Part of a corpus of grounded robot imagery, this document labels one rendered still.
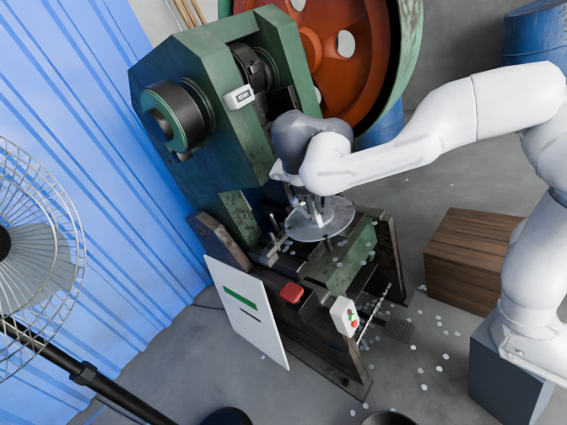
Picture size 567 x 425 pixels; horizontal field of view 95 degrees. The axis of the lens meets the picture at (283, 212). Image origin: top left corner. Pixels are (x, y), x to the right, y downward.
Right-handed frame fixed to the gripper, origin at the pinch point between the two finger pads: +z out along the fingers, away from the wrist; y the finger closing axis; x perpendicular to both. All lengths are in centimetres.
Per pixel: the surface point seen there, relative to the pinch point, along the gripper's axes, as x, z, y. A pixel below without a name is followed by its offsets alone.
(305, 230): 8.0, 14.6, -4.4
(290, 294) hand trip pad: -15.2, 8.3, -19.0
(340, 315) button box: -24.3, 20.1, -8.1
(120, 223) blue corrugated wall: 87, 30, -102
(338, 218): 5.7, 14.4, 8.8
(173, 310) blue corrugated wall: 58, 102, -117
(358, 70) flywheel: 38, -18, 40
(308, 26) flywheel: 57, -33, 31
